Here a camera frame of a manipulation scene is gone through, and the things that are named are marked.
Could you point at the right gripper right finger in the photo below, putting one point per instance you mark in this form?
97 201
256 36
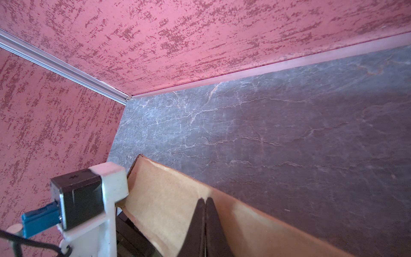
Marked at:
216 244

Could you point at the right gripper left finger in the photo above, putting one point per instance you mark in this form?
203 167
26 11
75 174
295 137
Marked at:
194 243

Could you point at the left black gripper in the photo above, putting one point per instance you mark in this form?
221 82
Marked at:
130 241

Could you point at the brown cardboard box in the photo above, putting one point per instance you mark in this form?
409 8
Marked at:
161 203

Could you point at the left aluminium corner post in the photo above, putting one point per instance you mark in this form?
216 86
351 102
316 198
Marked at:
37 56

